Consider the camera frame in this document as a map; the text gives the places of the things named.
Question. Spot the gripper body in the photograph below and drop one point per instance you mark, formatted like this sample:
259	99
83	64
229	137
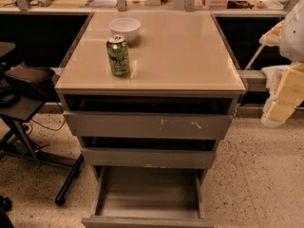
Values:
293	38

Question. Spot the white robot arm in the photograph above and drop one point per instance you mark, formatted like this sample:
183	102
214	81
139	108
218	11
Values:
288	35

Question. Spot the grey drawer cabinet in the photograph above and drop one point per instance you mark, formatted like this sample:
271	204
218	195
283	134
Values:
179	63

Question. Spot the grey top drawer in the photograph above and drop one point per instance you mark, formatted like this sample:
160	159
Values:
148	125

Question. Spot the grey open bottom drawer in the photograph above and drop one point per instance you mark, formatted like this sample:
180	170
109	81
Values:
137	197

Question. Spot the grey middle drawer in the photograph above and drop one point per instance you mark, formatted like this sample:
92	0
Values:
148	158

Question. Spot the white curved base object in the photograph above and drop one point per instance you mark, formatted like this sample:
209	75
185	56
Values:
269	73

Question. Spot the white stick with black tip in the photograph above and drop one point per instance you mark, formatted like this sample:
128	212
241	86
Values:
261	47

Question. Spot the white bowl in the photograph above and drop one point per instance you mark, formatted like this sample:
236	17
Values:
127	27

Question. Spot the green soda can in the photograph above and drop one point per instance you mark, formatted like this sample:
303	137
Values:
117	51

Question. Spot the dark brown bag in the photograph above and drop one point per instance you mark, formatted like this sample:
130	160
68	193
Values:
35	83

